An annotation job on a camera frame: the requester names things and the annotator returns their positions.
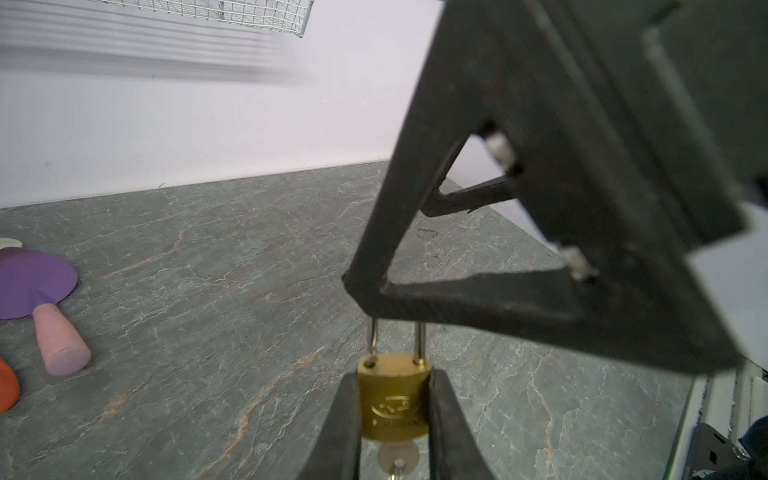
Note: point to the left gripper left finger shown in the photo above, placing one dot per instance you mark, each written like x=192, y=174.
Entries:
x=336, y=453

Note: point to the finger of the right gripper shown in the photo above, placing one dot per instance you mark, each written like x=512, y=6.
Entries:
x=592, y=115

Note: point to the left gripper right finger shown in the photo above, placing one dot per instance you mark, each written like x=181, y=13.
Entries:
x=453, y=452

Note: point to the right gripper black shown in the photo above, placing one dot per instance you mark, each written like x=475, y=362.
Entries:
x=714, y=90

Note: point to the small silver key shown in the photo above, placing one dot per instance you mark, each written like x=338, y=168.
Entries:
x=398, y=459

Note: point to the brass padlock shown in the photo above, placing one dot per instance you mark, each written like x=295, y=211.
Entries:
x=394, y=390

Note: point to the orange work glove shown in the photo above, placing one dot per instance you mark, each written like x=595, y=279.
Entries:
x=9, y=387

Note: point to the purple pink toy shovel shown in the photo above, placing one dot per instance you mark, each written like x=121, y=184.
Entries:
x=33, y=283

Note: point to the white wire basket rack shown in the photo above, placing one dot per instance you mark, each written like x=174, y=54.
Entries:
x=276, y=16

